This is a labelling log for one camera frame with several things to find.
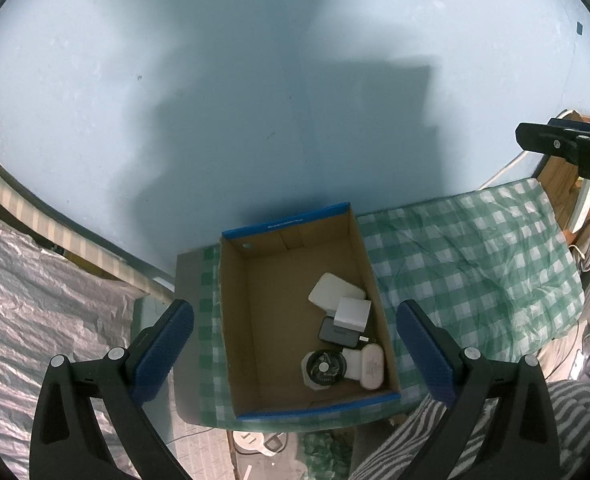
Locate blue-rimmed cardboard box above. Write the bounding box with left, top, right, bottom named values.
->
left=220, top=202, right=403, bottom=421

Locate green checkered cloth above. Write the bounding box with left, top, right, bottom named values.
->
left=197, top=178, right=586, bottom=480

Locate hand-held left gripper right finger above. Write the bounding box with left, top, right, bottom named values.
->
left=397, top=299, right=562, bottom=480

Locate crinkled silver sheet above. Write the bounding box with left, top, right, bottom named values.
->
left=0, top=207, right=151, bottom=480

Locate dark grey power bank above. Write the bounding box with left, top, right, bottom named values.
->
left=317, top=316, right=371, bottom=350

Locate white pinkish rounded case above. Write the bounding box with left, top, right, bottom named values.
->
left=345, top=342, right=383, bottom=391

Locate beige striped mattress edge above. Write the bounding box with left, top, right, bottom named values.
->
left=0, top=152, right=176, bottom=306

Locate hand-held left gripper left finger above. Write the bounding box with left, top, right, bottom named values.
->
left=29, top=299, right=196, bottom=480

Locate white cable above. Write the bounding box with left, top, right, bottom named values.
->
left=476, top=152, right=529, bottom=191

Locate white square charger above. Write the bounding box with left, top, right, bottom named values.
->
left=333, top=297, right=372, bottom=337

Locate small white desk fan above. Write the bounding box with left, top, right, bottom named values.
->
left=301, top=350, right=348, bottom=392

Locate brown wooden board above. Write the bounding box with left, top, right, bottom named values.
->
left=535, top=108, right=590, bottom=242

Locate white power strip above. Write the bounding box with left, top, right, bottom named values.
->
left=232, top=430, right=288, bottom=457

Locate white octagonal device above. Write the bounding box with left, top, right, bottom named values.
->
left=308, top=272, right=367, bottom=317

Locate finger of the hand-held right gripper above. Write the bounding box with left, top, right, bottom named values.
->
left=515, top=122, right=582, bottom=163
left=548, top=118, right=590, bottom=137

